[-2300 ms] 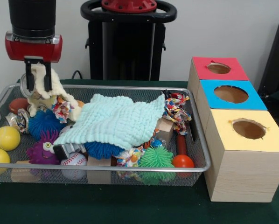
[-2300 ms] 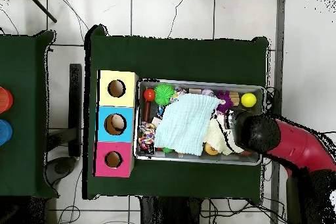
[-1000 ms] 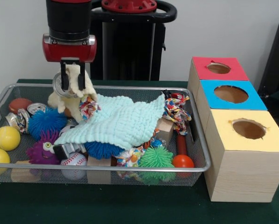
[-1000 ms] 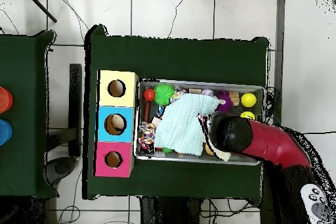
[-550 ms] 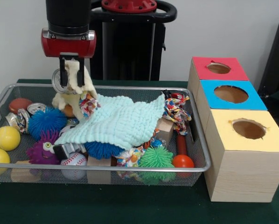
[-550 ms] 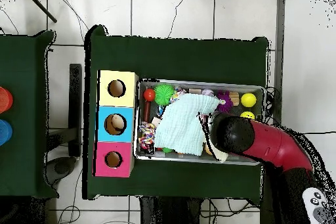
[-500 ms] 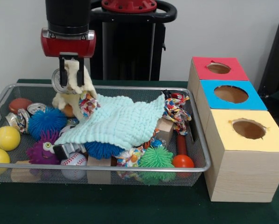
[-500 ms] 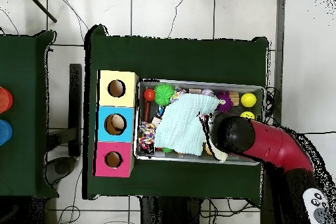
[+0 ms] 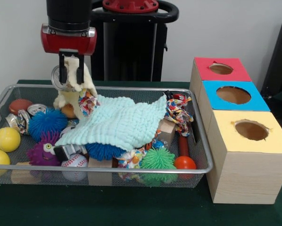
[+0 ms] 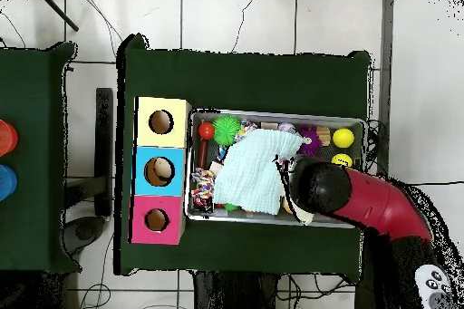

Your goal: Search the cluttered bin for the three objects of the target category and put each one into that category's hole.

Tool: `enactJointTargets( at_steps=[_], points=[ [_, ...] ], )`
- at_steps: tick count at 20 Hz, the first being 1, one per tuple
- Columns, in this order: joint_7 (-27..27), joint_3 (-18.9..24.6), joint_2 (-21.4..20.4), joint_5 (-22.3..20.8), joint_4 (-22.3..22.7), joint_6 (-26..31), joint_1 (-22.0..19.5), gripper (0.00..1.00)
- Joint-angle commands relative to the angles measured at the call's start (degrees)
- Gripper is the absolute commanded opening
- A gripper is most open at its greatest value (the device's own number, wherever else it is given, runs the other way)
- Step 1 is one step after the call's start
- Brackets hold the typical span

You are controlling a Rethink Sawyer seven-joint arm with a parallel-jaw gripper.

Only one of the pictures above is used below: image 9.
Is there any crushed silver drink can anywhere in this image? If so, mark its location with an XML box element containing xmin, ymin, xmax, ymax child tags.
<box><xmin>5</xmin><ymin>111</ymin><xmax>31</xmax><ymax>135</ymax></box>

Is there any red maraca rattle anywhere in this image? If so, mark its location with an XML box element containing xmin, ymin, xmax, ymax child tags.
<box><xmin>174</xmin><ymin>134</ymin><xmax>197</xmax><ymax>171</ymax></box>

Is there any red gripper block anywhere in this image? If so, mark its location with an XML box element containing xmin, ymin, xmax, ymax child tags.
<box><xmin>41</xmin><ymin>24</ymin><xmax>97</xmax><ymax>84</ymax></box>

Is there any black panel stand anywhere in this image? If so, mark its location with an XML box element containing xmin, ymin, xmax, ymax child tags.
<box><xmin>260</xmin><ymin>16</ymin><xmax>282</xmax><ymax>111</ymax></box>

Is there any blue spiky ball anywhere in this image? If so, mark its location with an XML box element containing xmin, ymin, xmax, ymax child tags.
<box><xmin>28</xmin><ymin>109</ymin><xmax>69</xmax><ymax>142</ymax></box>

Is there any wooden box with three holes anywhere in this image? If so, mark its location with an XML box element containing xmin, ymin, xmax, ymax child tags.
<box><xmin>190</xmin><ymin>57</ymin><xmax>282</xmax><ymax>205</ymax></box>

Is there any multicoloured patterned cloth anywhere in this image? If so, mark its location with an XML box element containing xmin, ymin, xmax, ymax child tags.
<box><xmin>77</xmin><ymin>90</ymin><xmax>100</xmax><ymax>118</ymax></box>

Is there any clear shallow mesh bin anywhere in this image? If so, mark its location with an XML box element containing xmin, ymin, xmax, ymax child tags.
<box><xmin>0</xmin><ymin>84</ymin><xmax>214</xmax><ymax>189</ymax></box>

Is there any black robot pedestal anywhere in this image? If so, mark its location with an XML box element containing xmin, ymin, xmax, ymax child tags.
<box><xmin>84</xmin><ymin>0</ymin><xmax>179</xmax><ymax>81</ymax></box>

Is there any mint knitted cloth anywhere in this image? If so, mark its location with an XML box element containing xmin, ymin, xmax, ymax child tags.
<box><xmin>54</xmin><ymin>94</ymin><xmax>168</xmax><ymax>152</ymax></box>

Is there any multicoloured rope toy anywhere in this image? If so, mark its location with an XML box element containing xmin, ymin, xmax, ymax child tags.
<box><xmin>165</xmin><ymin>93</ymin><xmax>194</xmax><ymax>137</ymax></box>

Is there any green spiky ball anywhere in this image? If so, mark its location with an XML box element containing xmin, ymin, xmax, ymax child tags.
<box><xmin>140</xmin><ymin>147</ymin><xmax>177</xmax><ymax>185</ymax></box>

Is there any yellow ball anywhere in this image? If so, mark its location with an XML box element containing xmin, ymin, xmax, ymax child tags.
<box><xmin>0</xmin><ymin>126</ymin><xmax>22</xmax><ymax>153</ymax></box>

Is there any cream knitted cloth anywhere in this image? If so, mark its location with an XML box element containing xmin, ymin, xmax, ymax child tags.
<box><xmin>54</xmin><ymin>56</ymin><xmax>98</xmax><ymax>118</ymax></box>

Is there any dark green tablecloth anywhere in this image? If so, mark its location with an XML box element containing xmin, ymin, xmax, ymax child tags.
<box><xmin>0</xmin><ymin>79</ymin><xmax>282</xmax><ymax>226</ymax></box>

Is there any purple monster toy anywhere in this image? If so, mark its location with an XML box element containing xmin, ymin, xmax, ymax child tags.
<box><xmin>27</xmin><ymin>132</ymin><xmax>62</xmax><ymax>166</ymax></box>

